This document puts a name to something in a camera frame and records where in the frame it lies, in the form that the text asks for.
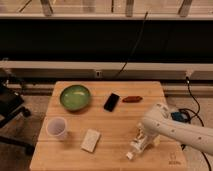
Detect green ceramic bowl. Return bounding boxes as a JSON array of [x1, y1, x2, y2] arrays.
[[60, 85, 91, 111]]

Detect black floor cables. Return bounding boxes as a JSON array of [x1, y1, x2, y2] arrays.
[[176, 77, 213, 171]]

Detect brown oblong object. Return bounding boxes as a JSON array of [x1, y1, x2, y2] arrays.
[[122, 96, 143, 103]]

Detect clear plastic cup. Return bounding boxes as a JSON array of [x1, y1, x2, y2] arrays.
[[46, 117, 67, 141]]

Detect black smartphone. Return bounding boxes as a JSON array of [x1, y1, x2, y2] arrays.
[[104, 93, 119, 112]]

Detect white plastic bottle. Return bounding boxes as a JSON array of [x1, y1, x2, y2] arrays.
[[126, 131, 147, 160]]

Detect black office chair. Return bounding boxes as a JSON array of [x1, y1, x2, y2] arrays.
[[0, 68, 36, 156]]

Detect black hanging cable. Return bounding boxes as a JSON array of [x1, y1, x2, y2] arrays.
[[113, 10, 149, 80]]

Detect blue connector box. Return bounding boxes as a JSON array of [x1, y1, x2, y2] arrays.
[[171, 112, 187, 123]]

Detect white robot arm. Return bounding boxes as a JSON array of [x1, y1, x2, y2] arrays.
[[136, 103, 213, 155]]

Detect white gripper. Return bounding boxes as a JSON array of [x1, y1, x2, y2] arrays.
[[137, 123, 160, 150]]

